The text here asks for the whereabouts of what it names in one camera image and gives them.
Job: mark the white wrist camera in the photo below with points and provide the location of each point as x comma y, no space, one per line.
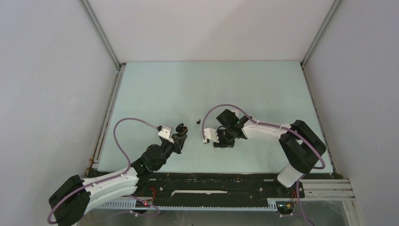
164,132
209,134

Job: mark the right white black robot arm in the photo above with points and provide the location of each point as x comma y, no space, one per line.
301,146

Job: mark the black earbud charging case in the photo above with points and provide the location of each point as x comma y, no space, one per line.
181,129

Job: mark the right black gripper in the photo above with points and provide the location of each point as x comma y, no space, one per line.
221,143

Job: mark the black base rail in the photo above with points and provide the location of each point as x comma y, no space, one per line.
218,190

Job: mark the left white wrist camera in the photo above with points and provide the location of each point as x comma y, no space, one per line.
164,132

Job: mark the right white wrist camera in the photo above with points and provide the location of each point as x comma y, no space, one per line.
209,134

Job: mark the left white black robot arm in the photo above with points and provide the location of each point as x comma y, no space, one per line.
77,196

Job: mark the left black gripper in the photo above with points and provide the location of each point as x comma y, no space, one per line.
179,141

